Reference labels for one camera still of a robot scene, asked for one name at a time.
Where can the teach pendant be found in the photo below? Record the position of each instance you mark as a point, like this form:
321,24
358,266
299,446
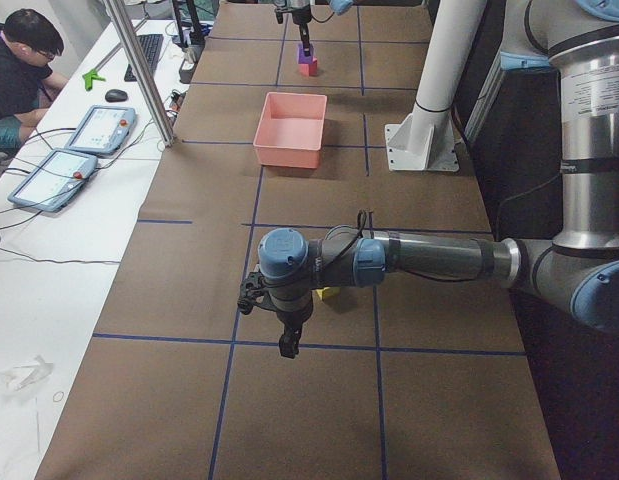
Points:
55,181
102,130

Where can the grey power adapter box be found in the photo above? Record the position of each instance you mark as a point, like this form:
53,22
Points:
191,56

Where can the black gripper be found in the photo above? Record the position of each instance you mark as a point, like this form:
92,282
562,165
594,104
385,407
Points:
290,318
300,14

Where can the aluminium frame post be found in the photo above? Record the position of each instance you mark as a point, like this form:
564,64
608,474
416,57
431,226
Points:
128,39

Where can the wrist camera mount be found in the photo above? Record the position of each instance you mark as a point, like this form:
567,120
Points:
252,288

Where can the pink plastic bin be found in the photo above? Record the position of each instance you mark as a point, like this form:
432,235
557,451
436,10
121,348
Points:
290,130

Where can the black keyboard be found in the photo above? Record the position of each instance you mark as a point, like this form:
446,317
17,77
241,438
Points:
151,46

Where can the near teach pendant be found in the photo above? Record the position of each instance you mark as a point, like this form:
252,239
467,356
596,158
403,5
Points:
55,181

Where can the green plastic clamp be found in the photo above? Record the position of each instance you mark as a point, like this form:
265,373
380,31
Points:
90,77

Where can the crumpled clear plastic wrap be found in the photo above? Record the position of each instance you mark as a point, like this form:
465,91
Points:
25,378

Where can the far teach pendant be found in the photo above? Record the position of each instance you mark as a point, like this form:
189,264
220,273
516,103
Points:
102,130

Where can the red foam block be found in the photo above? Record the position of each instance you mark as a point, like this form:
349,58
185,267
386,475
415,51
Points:
309,69

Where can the yellow-green foam block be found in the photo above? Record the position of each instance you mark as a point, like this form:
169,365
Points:
327,292

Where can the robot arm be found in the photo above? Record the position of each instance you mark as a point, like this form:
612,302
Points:
282,7
577,271

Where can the seated person in black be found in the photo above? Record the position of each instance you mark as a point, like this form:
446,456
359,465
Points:
28,85

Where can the purple foam block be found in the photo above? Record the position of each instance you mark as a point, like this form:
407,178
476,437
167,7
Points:
305,56

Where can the white mounting post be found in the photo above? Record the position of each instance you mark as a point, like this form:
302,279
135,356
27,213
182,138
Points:
426,139

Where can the black computer mouse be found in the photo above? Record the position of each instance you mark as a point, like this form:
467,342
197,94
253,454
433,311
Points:
115,96

